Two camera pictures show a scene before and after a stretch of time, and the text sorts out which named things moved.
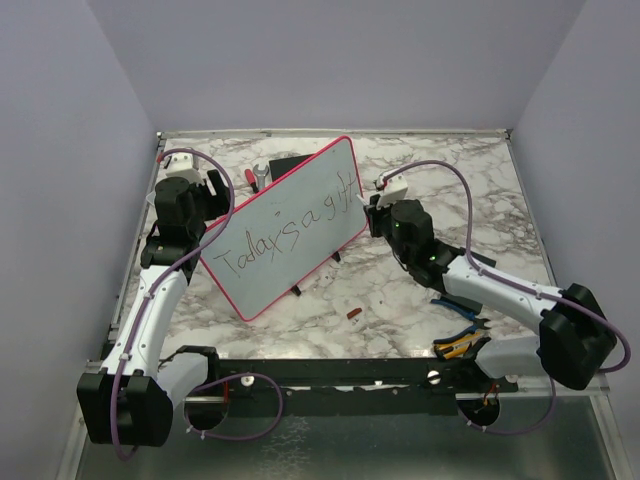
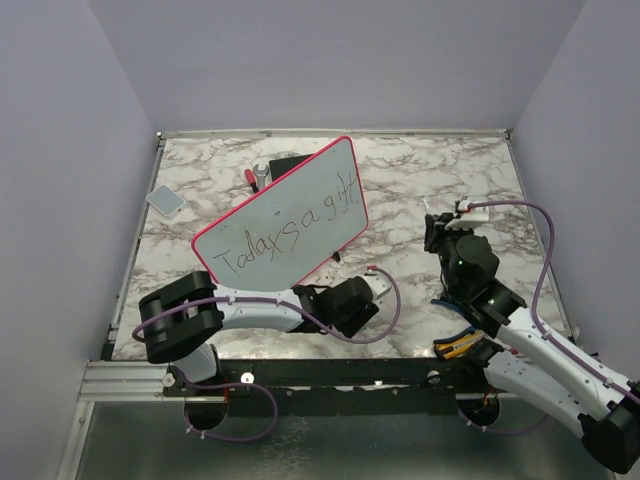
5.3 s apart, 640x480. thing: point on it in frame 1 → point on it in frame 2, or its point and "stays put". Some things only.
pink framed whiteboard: (270, 243) stays put
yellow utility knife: (455, 348) stays put
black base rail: (356, 387) stays put
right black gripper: (375, 214) → (437, 230)
